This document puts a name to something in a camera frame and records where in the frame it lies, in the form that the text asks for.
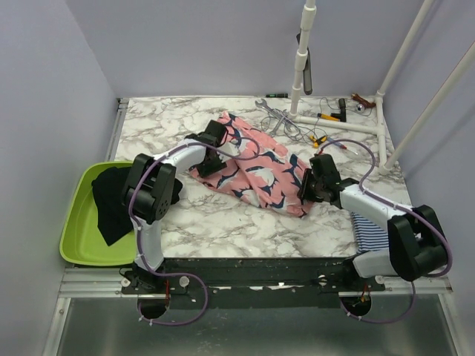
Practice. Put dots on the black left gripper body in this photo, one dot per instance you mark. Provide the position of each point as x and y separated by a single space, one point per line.
211 166

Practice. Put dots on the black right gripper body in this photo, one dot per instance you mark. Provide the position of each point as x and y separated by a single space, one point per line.
312 187

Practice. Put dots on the pink patterned garment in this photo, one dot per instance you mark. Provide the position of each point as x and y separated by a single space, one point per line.
271 181

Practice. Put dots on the blue white striped garment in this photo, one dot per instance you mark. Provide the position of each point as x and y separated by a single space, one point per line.
369 236

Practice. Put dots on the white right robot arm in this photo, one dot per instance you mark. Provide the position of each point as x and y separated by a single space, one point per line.
417 246

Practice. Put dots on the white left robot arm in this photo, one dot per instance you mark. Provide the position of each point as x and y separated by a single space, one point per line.
149 254

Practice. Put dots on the lime green laundry basket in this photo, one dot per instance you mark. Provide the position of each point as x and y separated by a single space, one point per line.
81 241

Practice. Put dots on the yellow black pliers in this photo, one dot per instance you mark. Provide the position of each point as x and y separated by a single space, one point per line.
318 141

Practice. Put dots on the black T-shaped tool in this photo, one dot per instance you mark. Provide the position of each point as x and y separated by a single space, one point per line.
342 114

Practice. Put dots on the chrome combination wrench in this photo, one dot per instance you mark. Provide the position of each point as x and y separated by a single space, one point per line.
262 104

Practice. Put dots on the green black precision screwdriver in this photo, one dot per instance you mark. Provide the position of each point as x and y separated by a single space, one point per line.
277 95

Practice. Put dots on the black garment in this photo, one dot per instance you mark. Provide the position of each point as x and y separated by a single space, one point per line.
114 187

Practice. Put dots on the white PVC pipe stand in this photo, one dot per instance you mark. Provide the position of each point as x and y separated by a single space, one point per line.
307 19

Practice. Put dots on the blue red handled screwdriver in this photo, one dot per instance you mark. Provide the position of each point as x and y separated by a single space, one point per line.
341 145

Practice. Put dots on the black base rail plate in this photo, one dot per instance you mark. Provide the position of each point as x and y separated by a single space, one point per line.
254 283

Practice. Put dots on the aluminium frame rail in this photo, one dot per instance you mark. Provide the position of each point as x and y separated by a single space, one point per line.
92 283

